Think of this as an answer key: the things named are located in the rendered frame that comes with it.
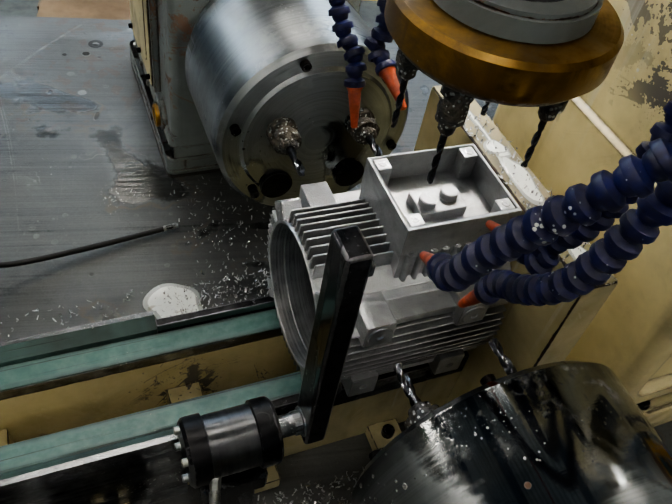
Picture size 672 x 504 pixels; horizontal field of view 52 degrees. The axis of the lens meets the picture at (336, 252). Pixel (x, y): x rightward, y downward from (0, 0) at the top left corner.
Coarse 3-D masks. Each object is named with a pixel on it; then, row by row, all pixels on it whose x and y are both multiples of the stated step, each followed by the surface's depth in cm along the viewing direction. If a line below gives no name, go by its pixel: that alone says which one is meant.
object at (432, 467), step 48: (528, 384) 50; (576, 384) 51; (432, 432) 50; (480, 432) 48; (528, 432) 48; (576, 432) 48; (624, 432) 49; (384, 480) 52; (432, 480) 49; (480, 480) 47; (528, 480) 46; (576, 480) 46; (624, 480) 46
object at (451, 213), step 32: (384, 160) 67; (416, 160) 70; (448, 160) 71; (480, 160) 70; (384, 192) 65; (416, 192) 68; (448, 192) 67; (480, 192) 71; (384, 224) 66; (416, 224) 62; (448, 224) 63; (480, 224) 65; (416, 256) 65
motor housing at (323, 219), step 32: (352, 192) 76; (288, 224) 68; (320, 224) 66; (352, 224) 66; (288, 256) 78; (320, 256) 63; (384, 256) 65; (288, 288) 79; (384, 288) 66; (416, 288) 67; (288, 320) 78; (416, 320) 67; (448, 320) 68; (480, 320) 70; (288, 352) 78; (352, 352) 65; (384, 352) 67; (416, 352) 70
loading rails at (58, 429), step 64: (128, 320) 76; (192, 320) 78; (256, 320) 81; (0, 384) 71; (64, 384) 73; (128, 384) 78; (192, 384) 82; (256, 384) 75; (384, 384) 78; (448, 384) 84; (0, 448) 66; (64, 448) 67; (128, 448) 67
